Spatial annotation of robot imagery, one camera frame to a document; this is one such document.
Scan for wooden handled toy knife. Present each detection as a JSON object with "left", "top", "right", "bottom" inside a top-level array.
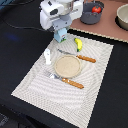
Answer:
[{"left": 57, "top": 49, "right": 96, "bottom": 63}]

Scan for white toy bottle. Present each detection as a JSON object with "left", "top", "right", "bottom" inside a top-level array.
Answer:
[{"left": 44, "top": 48, "right": 51, "bottom": 65}]

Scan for beige woven placemat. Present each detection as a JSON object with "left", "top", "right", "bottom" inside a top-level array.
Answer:
[{"left": 12, "top": 34, "right": 113, "bottom": 128}]

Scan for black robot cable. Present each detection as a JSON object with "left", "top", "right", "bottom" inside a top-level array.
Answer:
[{"left": 0, "top": 13, "right": 44, "bottom": 33}]

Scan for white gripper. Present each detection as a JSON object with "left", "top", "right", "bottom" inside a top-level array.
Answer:
[{"left": 40, "top": 0, "right": 84, "bottom": 31}]

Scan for grey pot on stove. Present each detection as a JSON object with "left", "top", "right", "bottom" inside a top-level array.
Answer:
[{"left": 80, "top": 0, "right": 104, "bottom": 24}]

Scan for light blue milk carton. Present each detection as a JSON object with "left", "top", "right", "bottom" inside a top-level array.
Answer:
[{"left": 54, "top": 28, "right": 67, "bottom": 43}]

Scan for wooden handled toy fork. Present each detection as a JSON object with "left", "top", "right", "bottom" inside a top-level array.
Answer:
[{"left": 44, "top": 70, "right": 84, "bottom": 89}]

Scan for pink toy stove board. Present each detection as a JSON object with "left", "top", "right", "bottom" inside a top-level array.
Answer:
[{"left": 70, "top": 0, "right": 128, "bottom": 42}]

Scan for yellow toy banana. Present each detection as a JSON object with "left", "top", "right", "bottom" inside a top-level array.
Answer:
[{"left": 74, "top": 38, "right": 82, "bottom": 52}]

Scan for beige bowl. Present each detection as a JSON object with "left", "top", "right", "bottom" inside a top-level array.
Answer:
[{"left": 117, "top": 4, "right": 128, "bottom": 30}]

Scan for red toy tomato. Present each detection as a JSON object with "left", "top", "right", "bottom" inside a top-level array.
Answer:
[{"left": 92, "top": 6, "right": 101, "bottom": 14}]

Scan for beige wooden plate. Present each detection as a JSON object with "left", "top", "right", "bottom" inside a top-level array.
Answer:
[{"left": 54, "top": 55, "right": 81, "bottom": 78}]

